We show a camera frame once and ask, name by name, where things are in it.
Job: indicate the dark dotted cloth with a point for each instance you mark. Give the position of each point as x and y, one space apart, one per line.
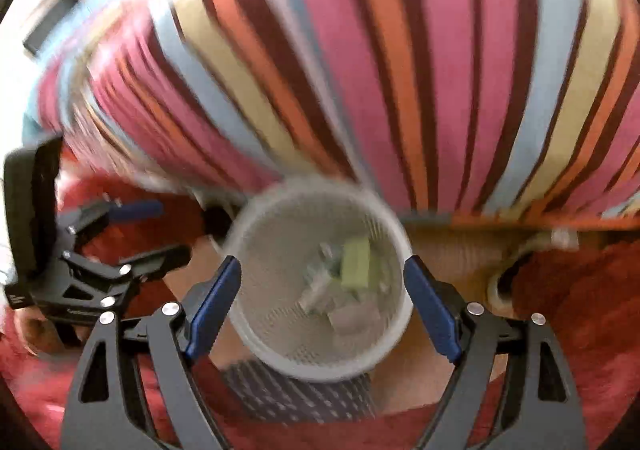
300 395

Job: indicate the clear plastic cup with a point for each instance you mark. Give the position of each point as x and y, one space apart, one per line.
280 290

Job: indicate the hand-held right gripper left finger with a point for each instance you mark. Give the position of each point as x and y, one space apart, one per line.
214 310

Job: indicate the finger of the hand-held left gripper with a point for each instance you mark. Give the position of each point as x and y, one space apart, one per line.
155 262
137 208

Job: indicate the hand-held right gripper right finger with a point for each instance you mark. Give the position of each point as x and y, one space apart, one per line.
431 310

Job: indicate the grey paper piece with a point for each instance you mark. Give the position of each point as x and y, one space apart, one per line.
355 316

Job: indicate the window frame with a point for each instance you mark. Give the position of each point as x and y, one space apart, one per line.
55 0

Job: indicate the green paper piece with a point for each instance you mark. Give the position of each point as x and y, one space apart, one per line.
356 262

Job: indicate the beige slipper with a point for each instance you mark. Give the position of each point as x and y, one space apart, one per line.
505 280

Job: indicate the striped bed sheet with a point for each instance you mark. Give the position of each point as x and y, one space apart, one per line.
360 55

